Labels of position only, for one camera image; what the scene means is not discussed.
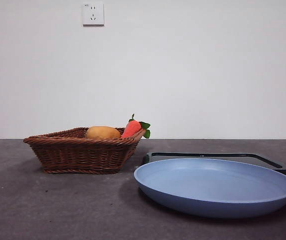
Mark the blue round plate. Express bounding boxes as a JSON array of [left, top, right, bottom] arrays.
[[133, 158, 286, 220]]

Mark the orange toy carrot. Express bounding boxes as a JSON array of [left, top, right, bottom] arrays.
[[120, 113, 152, 139]]

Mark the black rectangular tray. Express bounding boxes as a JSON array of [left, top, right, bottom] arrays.
[[142, 151, 286, 175]]

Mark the yellow-brown potato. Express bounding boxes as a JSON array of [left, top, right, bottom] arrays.
[[85, 125, 122, 140]]

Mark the brown wicker basket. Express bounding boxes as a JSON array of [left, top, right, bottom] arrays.
[[22, 127, 146, 175]]

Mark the white wall socket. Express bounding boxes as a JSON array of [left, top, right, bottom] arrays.
[[82, 2, 105, 27]]

